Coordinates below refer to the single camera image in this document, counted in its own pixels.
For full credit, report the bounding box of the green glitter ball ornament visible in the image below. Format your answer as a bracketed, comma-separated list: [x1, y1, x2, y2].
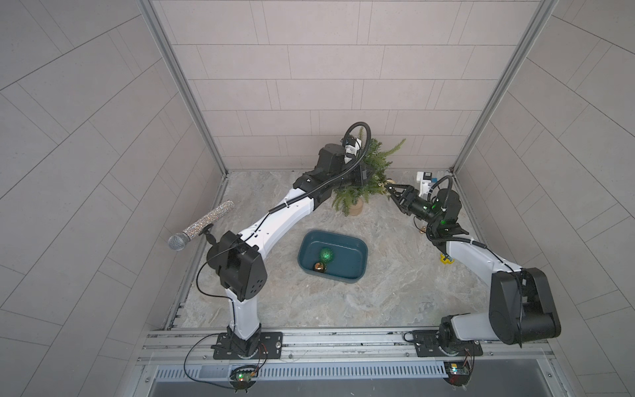
[319, 247, 334, 264]

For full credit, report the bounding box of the copper ball ornament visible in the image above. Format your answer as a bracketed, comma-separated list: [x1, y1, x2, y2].
[313, 262, 327, 273]

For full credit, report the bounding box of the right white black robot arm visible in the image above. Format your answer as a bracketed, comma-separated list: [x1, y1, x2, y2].
[386, 183, 562, 356]

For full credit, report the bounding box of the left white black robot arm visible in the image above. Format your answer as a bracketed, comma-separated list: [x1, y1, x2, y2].
[206, 138, 370, 357]

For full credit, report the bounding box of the small green christmas tree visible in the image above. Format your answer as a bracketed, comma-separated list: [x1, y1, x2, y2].
[332, 138, 406, 216]

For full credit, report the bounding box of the small yellow object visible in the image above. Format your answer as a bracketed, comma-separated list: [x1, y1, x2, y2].
[440, 254, 454, 265]

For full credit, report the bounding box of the teal plastic bin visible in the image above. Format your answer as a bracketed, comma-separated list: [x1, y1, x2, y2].
[297, 230, 368, 284]

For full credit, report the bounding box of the black microphone stand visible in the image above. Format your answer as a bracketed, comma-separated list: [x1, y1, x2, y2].
[199, 223, 218, 246]

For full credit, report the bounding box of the right green circuit board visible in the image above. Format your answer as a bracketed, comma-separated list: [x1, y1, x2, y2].
[444, 362, 472, 387]

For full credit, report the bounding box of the green circuit board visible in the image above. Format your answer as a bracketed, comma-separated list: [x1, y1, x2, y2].
[229, 365, 258, 392]
[444, 362, 472, 387]

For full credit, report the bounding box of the glitter silver microphone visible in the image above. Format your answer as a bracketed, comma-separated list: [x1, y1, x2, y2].
[168, 200, 235, 251]

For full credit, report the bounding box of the left green circuit board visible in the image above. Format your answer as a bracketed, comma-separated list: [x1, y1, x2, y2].
[229, 365, 258, 392]

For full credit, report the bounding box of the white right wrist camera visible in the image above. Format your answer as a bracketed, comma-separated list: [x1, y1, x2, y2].
[416, 171, 437, 198]

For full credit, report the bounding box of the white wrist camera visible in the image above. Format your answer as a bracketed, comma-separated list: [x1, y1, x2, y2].
[342, 137, 362, 163]
[416, 171, 437, 198]

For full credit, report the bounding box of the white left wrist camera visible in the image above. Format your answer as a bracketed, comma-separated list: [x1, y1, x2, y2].
[342, 137, 362, 163]

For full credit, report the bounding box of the black corrugated right cable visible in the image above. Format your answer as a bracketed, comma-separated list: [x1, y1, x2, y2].
[427, 174, 456, 209]

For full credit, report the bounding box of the black corrugated cable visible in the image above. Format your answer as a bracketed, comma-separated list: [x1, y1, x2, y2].
[267, 121, 373, 214]
[427, 174, 456, 209]

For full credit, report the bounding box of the black corrugated left cable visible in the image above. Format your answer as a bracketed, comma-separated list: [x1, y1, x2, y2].
[267, 121, 373, 214]

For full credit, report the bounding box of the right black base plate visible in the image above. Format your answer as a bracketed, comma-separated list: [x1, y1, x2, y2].
[403, 329, 483, 358]

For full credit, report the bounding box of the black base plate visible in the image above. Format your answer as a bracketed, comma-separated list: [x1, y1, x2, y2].
[403, 329, 483, 358]
[213, 331, 284, 360]

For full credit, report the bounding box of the aluminium rail frame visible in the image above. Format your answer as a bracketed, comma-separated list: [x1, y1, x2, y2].
[137, 328, 555, 385]

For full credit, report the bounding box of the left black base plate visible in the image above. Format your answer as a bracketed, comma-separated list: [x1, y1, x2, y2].
[213, 331, 284, 360]

